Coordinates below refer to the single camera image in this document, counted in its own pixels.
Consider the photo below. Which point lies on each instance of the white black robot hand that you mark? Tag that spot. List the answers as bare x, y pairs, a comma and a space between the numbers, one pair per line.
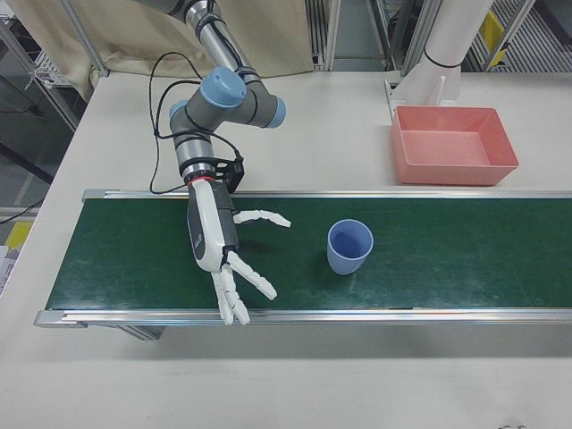
207, 223

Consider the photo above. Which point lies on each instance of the blue plastic cup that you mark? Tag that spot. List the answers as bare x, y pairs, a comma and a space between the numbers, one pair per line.
344, 263

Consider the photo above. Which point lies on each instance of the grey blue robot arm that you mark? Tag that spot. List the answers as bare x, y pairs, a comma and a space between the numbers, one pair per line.
223, 103

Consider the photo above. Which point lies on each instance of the pink plastic box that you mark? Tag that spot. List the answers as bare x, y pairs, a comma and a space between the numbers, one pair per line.
447, 152

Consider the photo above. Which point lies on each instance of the beige fabric curtain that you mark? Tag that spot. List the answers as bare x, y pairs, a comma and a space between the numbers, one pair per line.
134, 31

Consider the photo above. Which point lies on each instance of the yellow black sign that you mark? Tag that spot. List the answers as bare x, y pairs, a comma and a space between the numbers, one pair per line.
493, 27

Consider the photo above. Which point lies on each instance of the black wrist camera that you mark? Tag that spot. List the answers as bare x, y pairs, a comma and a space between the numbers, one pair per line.
233, 174

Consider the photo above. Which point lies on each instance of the green conveyor belt aluminium frame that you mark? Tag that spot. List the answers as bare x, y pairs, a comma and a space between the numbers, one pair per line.
402, 268

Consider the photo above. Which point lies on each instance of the aluminium frame post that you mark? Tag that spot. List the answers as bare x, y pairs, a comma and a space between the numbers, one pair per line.
87, 40

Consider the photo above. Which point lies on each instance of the white column with bracket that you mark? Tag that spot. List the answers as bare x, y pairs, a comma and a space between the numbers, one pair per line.
451, 31

